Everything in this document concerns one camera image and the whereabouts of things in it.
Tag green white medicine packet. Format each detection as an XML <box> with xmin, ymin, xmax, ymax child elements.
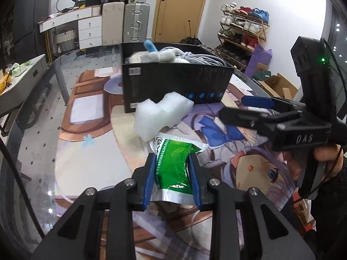
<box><xmin>149</xmin><ymin>133</ymin><xmax>208</xmax><ymax>205</ymax></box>

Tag wooden door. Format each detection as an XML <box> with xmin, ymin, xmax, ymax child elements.
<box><xmin>152</xmin><ymin>0</ymin><xmax>206</xmax><ymax>43</ymax></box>

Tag brown cardboard box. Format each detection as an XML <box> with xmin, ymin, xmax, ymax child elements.
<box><xmin>258</xmin><ymin>73</ymin><xmax>298</xmax><ymax>100</ymax></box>

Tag anime print table mat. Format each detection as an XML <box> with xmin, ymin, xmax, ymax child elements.
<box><xmin>55</xmin><ymin>75</ymin><xmax>301</xmax><ymax>259</ymax></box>

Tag yellow bag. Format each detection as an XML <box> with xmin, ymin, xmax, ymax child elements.
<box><xmin>0</xmin><ymin>74</ymin><xmax>11</xmax><ymax>93</ymax></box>

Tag white foam block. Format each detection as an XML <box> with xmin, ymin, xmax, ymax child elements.
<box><xmin>134</xmin><ymin>92</ymin><xmax>194</xmax><ymax>142</ymax></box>

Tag grey coffee table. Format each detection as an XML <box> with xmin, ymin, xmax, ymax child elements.
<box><xmin>0</xmin><ymin>54</ymin><xmax>47</xmax><ymax>117</ymax></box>

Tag white plush toy blue tips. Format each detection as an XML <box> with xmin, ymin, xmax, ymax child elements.
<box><xmin>128</xmin><ymin>40</ymin><xmax>193</xmax><ymax>63</ymax></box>

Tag beige suitcase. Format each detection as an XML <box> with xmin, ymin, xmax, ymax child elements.
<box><xmin>102</xmin><ymin>2</ymin><xmax>125</xmax><ymax>46</ymax></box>

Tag pile of shoes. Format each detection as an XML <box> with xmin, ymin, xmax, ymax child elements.
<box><xmin>179</xmin><ymin>37</ymin><xmax>215</xmax><ymax>53</ymax></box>

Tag purple bag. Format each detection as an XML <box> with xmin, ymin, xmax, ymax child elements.
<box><xmin>244</xmin><ymin>45</ymin><xmax>273</xmax><ymax>78</ymax></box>

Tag white drawer desk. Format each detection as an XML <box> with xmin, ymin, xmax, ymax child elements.
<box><xmin>38</xmin><ymin>5</ymin><xmax>102</xmax><ymax>49</ymax></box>

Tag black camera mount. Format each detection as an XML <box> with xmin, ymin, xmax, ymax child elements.
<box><xmin>291</xmin><ymin>36</ymin><xmax>346</xmax><ymax>200</ymax></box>

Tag white cable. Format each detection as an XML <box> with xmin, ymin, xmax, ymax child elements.
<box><xmin>159</xmin><ymin>46</ymin><xmax>227</xmax><ymax>67</ymax></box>

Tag wooden shoe rack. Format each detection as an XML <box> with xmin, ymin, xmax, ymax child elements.
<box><xmin>215</xmin><ymin>2</ymin><xmax>269</xmax><ymax>72</ymax></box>

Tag black refrigerator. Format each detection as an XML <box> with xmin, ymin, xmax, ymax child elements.
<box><xmin>12</xmin><ymin>0</ymin><xmax>50</xmax><ymax>63</ymax></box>

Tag silver suitcase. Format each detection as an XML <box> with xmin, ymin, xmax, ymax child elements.
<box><xmin>123</xmin><ymin>3</ymin><xmax>150</xmax><ymax>43</ymax></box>

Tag black cardboard box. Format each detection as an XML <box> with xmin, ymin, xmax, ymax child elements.
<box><xmin>120</xmin><ymin>42</ymin><xmax>234</xmax><ymax>113</ymax></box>

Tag person's right hand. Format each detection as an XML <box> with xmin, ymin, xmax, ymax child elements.
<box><xmin>314</xmin><ymin>144</ymin><xmax>344</xmax><ymax>180</ymax></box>

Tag woven laundry basket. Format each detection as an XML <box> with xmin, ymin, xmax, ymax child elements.
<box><xmin>55</xmin><ymin>30</ymin><xmax>77</xmax><ymax>55</ymax></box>

